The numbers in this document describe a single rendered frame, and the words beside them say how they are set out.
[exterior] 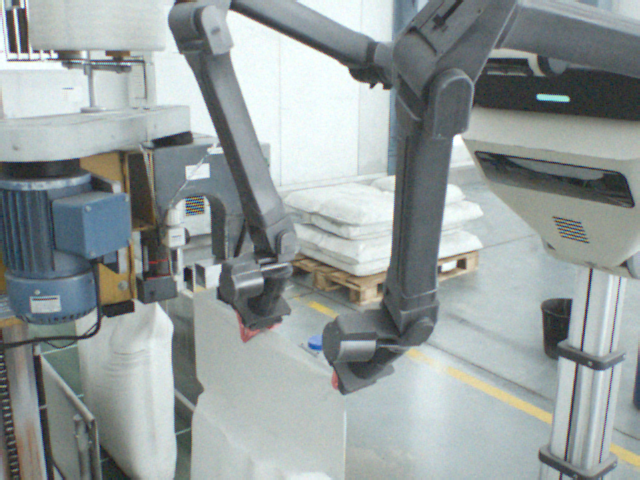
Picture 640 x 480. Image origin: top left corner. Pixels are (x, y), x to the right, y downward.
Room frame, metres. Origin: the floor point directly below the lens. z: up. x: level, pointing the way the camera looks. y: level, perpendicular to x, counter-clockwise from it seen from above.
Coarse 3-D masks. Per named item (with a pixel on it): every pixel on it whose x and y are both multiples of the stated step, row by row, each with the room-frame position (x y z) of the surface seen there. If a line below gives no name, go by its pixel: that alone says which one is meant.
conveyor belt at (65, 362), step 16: (32, 336) 2.55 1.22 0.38; (48, 336) 2.55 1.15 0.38; (48, 352) 2.40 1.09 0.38; (64, 352) 2.40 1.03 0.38; (64, 368) 2.26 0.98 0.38; (80, 368) 2.27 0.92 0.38; (80, 384) 2.14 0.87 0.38; (80, 400) 2.03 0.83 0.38; (176, 416) 1.93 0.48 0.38; (176, 432) 1.84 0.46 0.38; (176, 448) 1.75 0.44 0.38; (112, 464) 1.67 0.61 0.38; (176, 464) 1.67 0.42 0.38
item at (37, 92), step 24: (0, 0) 3.72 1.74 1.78; (24, 0) 3.88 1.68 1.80; (24, 24) 3.88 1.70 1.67; (24, 48) 3.86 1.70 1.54; (0, 72) 3.70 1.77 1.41; (24, 72) 3.78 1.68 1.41; (48, 72) 3.86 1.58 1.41; (72, 72) 3.94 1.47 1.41; (24, 96) 3.77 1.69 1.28; (48, 96) 3.85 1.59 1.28; (72, 96) 3.93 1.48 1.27
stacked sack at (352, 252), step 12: (324, 240) 4.18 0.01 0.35; (336, 240) 4.11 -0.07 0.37; (348, 240) 4.07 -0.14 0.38; (360, 240) 4.08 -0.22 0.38; (372, 240) 4.11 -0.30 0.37; (384, 240) 4.11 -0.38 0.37; (324, 252) 4.15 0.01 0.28; (336, 252) 4.04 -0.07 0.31; (348, 252) 3.98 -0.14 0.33; (360, 252) 3.93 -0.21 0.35; (372, 252) 3.95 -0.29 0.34; (384, 252) 4.03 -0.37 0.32; (360, 264) 3.93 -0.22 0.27
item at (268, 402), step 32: (224, 320) 1.26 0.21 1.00; (224, 352) 1.27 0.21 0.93; (256, 352) 1.16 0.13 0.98; (288, 352) 1.09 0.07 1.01; (224, 384) 1.27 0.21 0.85; (256, 384) 1.16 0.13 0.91; (288, 384) 1.09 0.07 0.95; (320, 384) 1.04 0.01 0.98; (224, 416) 1.20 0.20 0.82; (256, 416) 1.16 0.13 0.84; (288, 416) 1.09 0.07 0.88; (320, 416) 1.03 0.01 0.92; (192, 448) 1.25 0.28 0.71; (224, 448) 1.13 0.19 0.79; (256, 448) 1.09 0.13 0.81; (288, 448) 1.09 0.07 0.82; (320, 448) 1.03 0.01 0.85
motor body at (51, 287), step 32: (0, 192) 1.04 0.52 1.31; (32, 192) 1.03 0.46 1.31; (64, 192) 1.05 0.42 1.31; (0, 224) 1.04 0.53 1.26; (32, 224) 1.02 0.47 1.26; (32, 256) 1.03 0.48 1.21; (64, 256) 1.04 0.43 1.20; (32, 288) 1.02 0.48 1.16; (64, 288) 1.03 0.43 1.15; (32, 320) 1.03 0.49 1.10; (64, 320) 1.03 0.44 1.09
